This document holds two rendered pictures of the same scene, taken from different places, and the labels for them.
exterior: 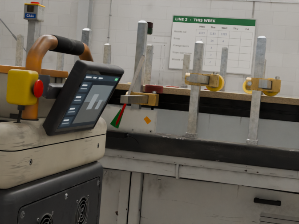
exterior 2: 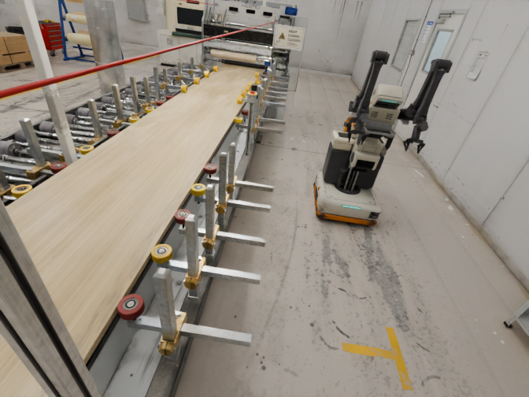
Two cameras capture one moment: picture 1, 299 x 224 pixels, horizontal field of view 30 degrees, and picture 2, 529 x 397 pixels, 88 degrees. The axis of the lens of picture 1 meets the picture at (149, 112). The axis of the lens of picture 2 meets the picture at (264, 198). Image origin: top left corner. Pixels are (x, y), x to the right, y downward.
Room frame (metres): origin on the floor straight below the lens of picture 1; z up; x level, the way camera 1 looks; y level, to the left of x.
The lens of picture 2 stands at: (2.85, 2.76, 1.76)
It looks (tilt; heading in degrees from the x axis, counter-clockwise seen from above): 34 degrees down; 256
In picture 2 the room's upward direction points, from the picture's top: 8 degrees clockwise
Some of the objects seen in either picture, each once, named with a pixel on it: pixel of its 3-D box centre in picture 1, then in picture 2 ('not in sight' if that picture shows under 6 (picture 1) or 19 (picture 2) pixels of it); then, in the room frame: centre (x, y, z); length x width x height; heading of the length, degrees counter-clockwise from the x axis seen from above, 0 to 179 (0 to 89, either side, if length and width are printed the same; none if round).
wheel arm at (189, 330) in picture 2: not in sight; (190, 331); (2.91, 2.20, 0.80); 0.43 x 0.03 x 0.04; 165
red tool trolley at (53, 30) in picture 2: not in sight; (47, 38); (7.28, -7.07, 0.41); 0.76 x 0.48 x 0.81; 82
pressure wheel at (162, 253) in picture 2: not in sight; (162, 259); (3.04, 1.91, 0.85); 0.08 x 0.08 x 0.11
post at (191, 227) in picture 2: not in sight; (193, 263); (2.91, 1.99, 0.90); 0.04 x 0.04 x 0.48; 75
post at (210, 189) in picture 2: not in sight; (209, 228); (2.84, 1.75, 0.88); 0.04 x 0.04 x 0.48; 75
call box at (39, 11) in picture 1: (34, 13); (252, 98); (2.51, 0.55, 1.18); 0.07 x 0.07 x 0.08; 75
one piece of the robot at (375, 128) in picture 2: not in sight; (375, 135); (1.44, 0.70, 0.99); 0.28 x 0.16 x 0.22; 165
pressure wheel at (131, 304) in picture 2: not in sight; (132, 313); (3.10, 2.15, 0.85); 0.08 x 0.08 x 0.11
